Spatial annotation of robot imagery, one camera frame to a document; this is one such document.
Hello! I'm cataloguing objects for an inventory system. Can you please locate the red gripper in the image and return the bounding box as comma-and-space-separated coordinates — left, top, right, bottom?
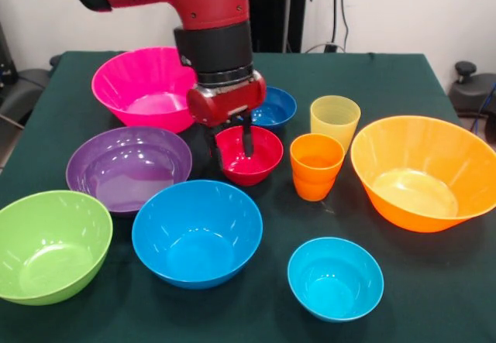
186, 70, 267, 170

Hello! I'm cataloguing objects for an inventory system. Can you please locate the small red plastic bowl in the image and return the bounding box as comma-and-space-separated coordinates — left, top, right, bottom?
214, 125, 284, 187

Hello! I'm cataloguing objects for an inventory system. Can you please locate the small dark blue bowl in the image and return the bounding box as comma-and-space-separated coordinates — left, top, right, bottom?
250, 86, 298, 130

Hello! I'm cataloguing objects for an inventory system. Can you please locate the orange plastic cup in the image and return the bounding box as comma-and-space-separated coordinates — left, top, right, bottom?
292, 170, 336, 203
289, 133, 346, 184

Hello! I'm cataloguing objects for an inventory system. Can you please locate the medium blue plastic bowl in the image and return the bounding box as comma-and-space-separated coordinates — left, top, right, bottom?
131, 179, 264, 291

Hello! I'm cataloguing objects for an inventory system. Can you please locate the yellow plastic cup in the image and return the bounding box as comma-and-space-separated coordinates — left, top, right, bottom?
309, 94, 362, 154

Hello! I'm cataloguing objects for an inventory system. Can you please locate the purple plastic bowl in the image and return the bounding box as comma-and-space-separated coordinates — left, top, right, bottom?
65, 125, 194, 218

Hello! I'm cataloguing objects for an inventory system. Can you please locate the large pink plastic bowl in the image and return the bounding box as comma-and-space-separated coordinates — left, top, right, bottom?
91, 46, 199, 134

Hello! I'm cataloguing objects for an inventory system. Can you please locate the small light blue bowl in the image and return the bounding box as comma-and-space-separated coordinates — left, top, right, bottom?
287, 236, 385, 324

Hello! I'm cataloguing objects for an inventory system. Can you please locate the dark green tablecloth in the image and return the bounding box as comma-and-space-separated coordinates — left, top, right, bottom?
0, 50, 496, 343

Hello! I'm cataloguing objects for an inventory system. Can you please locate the large orange plastic bowl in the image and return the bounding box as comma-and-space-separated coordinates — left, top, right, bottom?
350, 115, 496, 234

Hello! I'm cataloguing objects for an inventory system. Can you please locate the green plastic bowl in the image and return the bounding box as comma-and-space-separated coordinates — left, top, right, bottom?
0, 190, 114, 307

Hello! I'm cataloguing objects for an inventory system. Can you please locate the black equipment box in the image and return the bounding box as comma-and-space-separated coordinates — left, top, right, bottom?
0, 21, 16, 87

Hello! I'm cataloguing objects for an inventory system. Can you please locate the black wall cable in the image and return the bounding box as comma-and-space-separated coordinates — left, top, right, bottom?
331, 0, 350, 52

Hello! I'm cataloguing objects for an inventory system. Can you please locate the black pedestal leg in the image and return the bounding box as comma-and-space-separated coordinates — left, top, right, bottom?
448, 60, 496, 118
0, 54, 63, 127

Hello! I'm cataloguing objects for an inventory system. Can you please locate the blue cable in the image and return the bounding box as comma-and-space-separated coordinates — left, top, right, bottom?
469, 86, 496, 135

